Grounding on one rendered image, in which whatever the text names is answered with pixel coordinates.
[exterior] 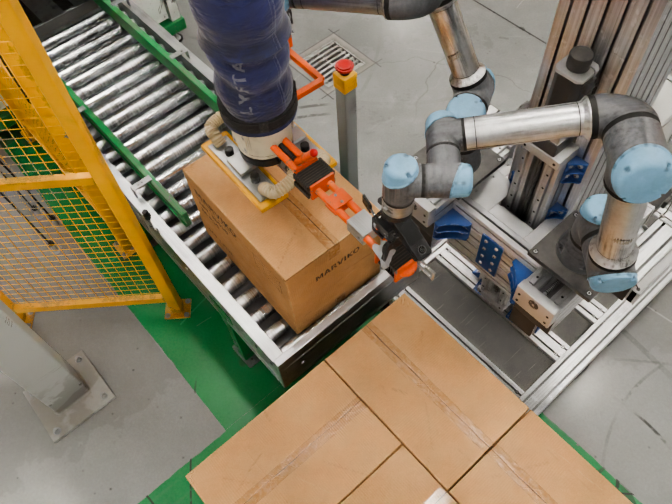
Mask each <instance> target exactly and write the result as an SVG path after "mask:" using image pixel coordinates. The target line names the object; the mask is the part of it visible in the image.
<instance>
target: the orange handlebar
mask: <svg viewBox="0 0 672 504"><path fill-rule="evenodd" d="M289 48H290V47H289ZM290 59H291V60H292V61H294V62H295V63H296V64H297V65H298V66H299V67H301V68H302V69H303V70H304V71H305V72H306V73H308V74H309V75H310V76H311V77H312V78H313V79H315V80H314V81H312V82H311V83H309V84H307V85H306V86H304V87H302V88H300V89H299V90H297V99H298V100H299V99H301V98H303V97H304V96H306V95H308V94H309V93H311V92H313V91H314V90H316V89H318V88H320V87H321V86H323V85H324V81H325V79H324V76H323V75H322V74H321V73H319V72H318V71H317V70H316V69H315V68H314V67H312V66H311V65H310V64H309V63H308V62H306V61H305V60H304V59H303V58H302V57H301V56H299V55H298V54H297V53H296V52H295V51H293V50H292V49H291V48H290ZM282 143H283V144H284V145H285V146H286V147H287V148H288V149H289V150H290V151H291V152H292V153H293V154H294V155H295V156H296V157H298V156H300V155H302V154H304V153H303V152H302V151H300V150H299V149H298V148H297V147H296V146H295V145H294V144H293V143H292V142H291V141H290V140H289V139H288V138H287V137H285V138H284V139H283V141H282ZM270 149H271V150H272V151H273V152H274V153H275V154H276V155H277V156H278V157H279V158H280V159H281V160H282V161H283V162H284V163H285V164H286V165H287V166H288V167H289V168H290V169H291V170H292V171H293V170H294V169H296V168H297V167H299V166H298V165H297V164H296V163H295V162H294V161H293V160H292V159H290V158H289V157H288V156H287V155H286V154H285V153H284V152H283V151H282V150H281V149H280V148H279V147H278V146H277V145H272V146H271V147H270ZM326 186H327V187H328V188H329V189H330V190H331V191H332V192H333V194H331V195H330V196H328V195H327V194H326V193H325V192H324V191H323V190H322V189H321V188H317V189H316V191H315V194H316V195H317V196H318V197H319V198H320V199H321V200H322V201H323V202H324V203H325V206H326V207H327V208H328V209H329V210H330V211H331V212H332V213H333V214H334V215H335V216H337V215H338V216H339V217H340V218H341V219H342V220H343V221H344V222H345V223H346V224H347V220H348V219H350V218H351V217H350V216H349V215H348V214H347V213H346V212H345V210H346V209H348V208H350V209H351V210H352V211H353V212H354V213H355V214H357V213H358V212H360V211H361V210H362V209H361V208H360V207H359V206H358V205H357V204H356V203H355V202H354V201H353V200H352V199H353V198H352V197H351V196H350V195H349V194H348V193H347V192H346V191H345V190H344V189H343V188H339V187H338V186H337V185H336V184H335V183H334V182H333V181H332V180H330V181H328V182H327V184H326ZM363 241H364V242H365V243H366V244H367V245H368V246H369V247H370V248H371V249H372V250H373V248H372V246H373V244H378V243H377V242H376V241H375V240H374V239H373V238H372V237H371V236H370V235H367V236H366V237H365V238H364V239H363ZM378 245H379V244H378ZM416 270H417V262H415V263H414V264H412V265H411V266H410V267H409V268H407V269H406V270H404V271H403V272H402V273H401V274H400V276H401V277H409V276H411V275H413V274H414V273H415V272H416Z"/></svg>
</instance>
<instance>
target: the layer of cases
mask: <svg viewBox="0 0 672 504"><path fill-rule="evenodd" d="M528 410H529V407H528V406H527V405H525V404H524V403H523V402H522V401H521V400H520V399H519V398H518V397H517V396H516V395H515V394H514V393H512V392H511V391H510V390H509V389H508V388H507V387H506V386H505V385H504V384H503V383H502V382H501V381H499V380H498V379H497V378H496V377H495V376H494V375H493V374H492V373H491V372H490V371H489V370H487V369H486V368H485V367H484V366H483V365H482V364H481V363H480V362H479V361H478V360H477V359H476V358H474V357H473V356H472V355H471V354H470V353H469V352H468V351H467V350H466V349H465V348H464V347H462V346H461V345H460V344H459V343H458V342H457V341H456V340H455V339H454V338H453V337H452V336H451V335H449V334H448V333H447V332H446V331H445V330H444V329H443V328H442V327H441V326H440V325H439V324H438V323H436V322H435V321H434V320H433V319H432V318H431V317H430V316H429V315H428V314H427V313H426V312H424V311H423V310H422V309H421V308H420V307H419V306H418V305H417V304H416V303H415V302H414V301H413V300H411V299H410V298H409V297H408V296H407V295H406V294H405V293H404V294H403V295H401V296H400V297H399V298H398V299H397V300H395V301H394V302H393V303H392V304H391V305H389V306H388V307H387V308H386V309H385V310H384V311H382V312H381V313H380V314H379V315H378V316H376V317H375V318H374V319H373V320H372V321H370V322H369V323H368V324H367V325H366V326H364V327H363V328H362V329H361V330H360V331H358V332H357V333H356V334H355V335H354V336H352V337H351V338H350V339H349V340H348V341H346V342H345V343H344V344H343V345H342V346H340V347H339V348H338V349H337V350H336V351H334V352H333V353H332V354H331V355H330V356H328V357H327V358H326V359H325V361H322V362H321V363H320V364H319V365H318V366H316V367H315V368H314V369H313V370H312V371H310V372H309V373H308V374H307V375H306V376H304V377H303V378H302V379H301V380H300V381H298V382H297V383H296V384H295V385H294V386H292V387H291V388H290V389H289V390H288V391H286V392H285V393H284V394H283V395H282V396H280V397H279V398H278V399H277V400H276V401H274V402H273V403H272V404H271V405H270V406H268V407H267V408H266V409H265V410H264V411H262V412H261V413H260V414H259V415H258V416H256V417H255V418H254V419H253V420H252V421H250V422H249V423H248V424H247V425H246V426H244V427H243V428H242V429H241V430H240V431H238V432H237V433H236V434H235V435H234V436H232V437H231V438H230V439H229V440H228V441H226V442H225V443H224V444H223V445H222V446H221V447H219V448H218V449H217V450H216V451H215V452H213V453H212V454H211V455H210V456H209V457H207V458H206V459H205V460H204V461H203V462H201V463H200V464H199V465H198V466H197V467H195V468H194V469H193V470H192V471H191V472H189V473H188V474H187V475H186V476H185V477H186V479H187V480H188V481H189V483H190V484H191V486H192V487H193V488H194V490H195V491H196V492H197V494H198V495H199V497H200V498H201V499H202V501H203V502H204V504H633V503H632V502H631V501H630V500H629V499H628V498H626V497H625V496H624V495H623V494H622V493H621V492H620V491H619V490H618V489H617V488H616V487H615V486H613V485H612V484H611V483H610V482H609V481H608V480H607V479H606V478H605V477H604V476H603V475H602V474H600V473H599V472H598V471H597V470H596V469H595V468H594V467H593V466H592V465H591V464H590V463H588V462H587V461H586V460H585V459H584V458H583V457H582V456H581V455H580V454H579V453H578V452H577V451H575V450H574V449H573V448H572V447H571V446H570V445H569V444H568V443H567V442H566V441H565V440H563V439H562V438H561V437H560V436H559V435H558V434H557V433H556V432H555V431H554V430H553V429H552V428H550V427H549V426H548V425H547V424H546V423H545V422H544V421H543V420H542V419H541V418H540V417H539V416H537V415H536V414H535V413H534V412H533V411H532V410H529V411H528ZM527 411H528V412H527Z"/></svg>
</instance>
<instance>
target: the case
mask: <svg viewBox="0 0 672 504"><path fill-rule="evenodd" d="M263 168H264V169H265V170H266V171H267V172H268V173H269V174H270V175H271V176H272V177H273V178H274V179H275V181H276V182H277V183H280V181H282V179H284V178H285V177H286V176H287V175H286V174H285V173H284V172H283V171H282V170H281V169H280V168H279V167H278V166H277V165H274V166H270V167H263ZM332 169H334V168H332ZM182 170H183V173H184V175H185V178H186V180H187V183H188V185H189V188H190V190H191V193H192V195H193V198H194V200H195V203H196V206H197V208H198V211H199V213H200V216H201V218H202V221H203V223H204V226H205V228H206V231H207V233H208V234H209V235H210V236H211V237H212V239H213V240H214V241H215V242H216V243H217V244H218V245H219V246H220V248H221V249H222V250H223V251H224V252H225V253H226V254H227V255H228V257H229V258H230V259H231V260H232V261H233V262H234V263H235V264H236V266H237V267H238V268H239V269H240V270H241V271H242V272H243V274H244V275H245V276H246V277H247V278H248V279H249V280H250V281H251V283H252V284H253V285H254V286H255V287H256V288H257V289H258V290H259V292H260V293H261V294H262V295H263V296H264V297H265V298H266V299H267V301H268V302H269V303H270V304H271V305H272V306H273V307H274V309H275V310H276V311H277V312H278V313H279V314H280V315H281V316H282V318H283V319H284V320H285V321H286V322H287V323H288V324H289V325H290V327H291V328H292V329H293V330H294V331H295V332H296V333H297V334H299V333H301V332H302V331H303V330H305V329H306V328H307V327H309V326H310V325H311V324H313V323H314V322H315V321H316V320H318V319H319V318H320V317H322V316H323V315H324V314H326V313H327V312H328V311H330V310H331V309H332V308H333V307H335V306H336V305H337V304H339V303H340V302H341V301H343V300H344V299H345V298H346V297H348V296H349V295H350V294H352V293H353V292H354V291H356V290H357V289H358V288H360V287H361V286H362V285H363V284H365V283H366V282H367V281H369V280H370V279H371V278H373V277H374V276H375V275H377V274H378V273H379V272H380V264H379V263H377V264H376V263H375V262H374V256H375V252H374V251H373V250H372V249H371V248H370V247H369V246H368V245H367V244H365V245H362V244H361V243H360V242H359V241H358V240H357V239H356V238H355V237H354V236H353V235H352V234H351V233H350V232H349V231H348V230H347V224H346V223H345V222H344V221H343V220H342V219H341V218H340V217H339V216H338V215H337V216H335V215H334V214H333V213H332V212H331V211H330V210H329V209H328V208H327V207H326V206H325V203H324V202H323V201H322V200H321V199H320V198H319V197H317V198H316V199H314V200H312V199H311V196H310V199H308V198H307V197H306V196H305V195H304V194H303V193H302V192H301V191H300V190H299V189H298V188H297V187H294V188H293V189H291V191H289V192H288V197H287V198H286V199H284V200H283V201H281V202H280V203H278V204H277V205H275V206H273V207H272V208H270V209H269V210H267V211H266V212H264V213H261V212H260V211H259V210H258V208H257V207H256V206H255V205H254V204H253V203H252V202H251V201H250V200H249V199H248V198H247V197H246V196H245V195H244V193H243V192H242V191H241V190H240V189H239V188H238V187H237V186H236V185H235V184H234V183H233V182H232V181H231V180H230V178H229V177H228V176H227V175H226V174H225V173H224V172H223V171H222V170H221V169H220V168H219V167H218V166H217V165H216V163H215V162H214V161H213V160H212V159H211V158H210V157H209V156H208V155H207V154H206V155H204V156H202V157H201V158H199V159H198V160H196V161H194V162H193V163H191V164H189V165H188V166H186V167H185V168H183V169H182ZM334 170H335V169H334ZM334 177H335V184H336V185H337V186H338V187H339V188H343V189H344V190H345V191H346V192H347V193H348V194H349V195H350V196H351V197H352V198H353V199H352V200H353V201H354V202H355V203H356V204H357V205H358V206H359V207H360V208H361V209H362V210H363V209H365V210H366V211H367V212H368V210H367V208H366V207H365V205H364V204H363V202H362V195H363V194H362V193H361V192H359V191H358V190H357V189H356V188H355V187H354V186H353V185H352V184H351V183H350V182H348V181H347V180H346V179H345V178H344V177H343V176H342V175H341V174H340V173H339V172H337V171H336V170H335V175H334ZM368 213H369V212H368ZM369 214H370V215H371V216H372V217H373V215H372V213H369Z"/></svg>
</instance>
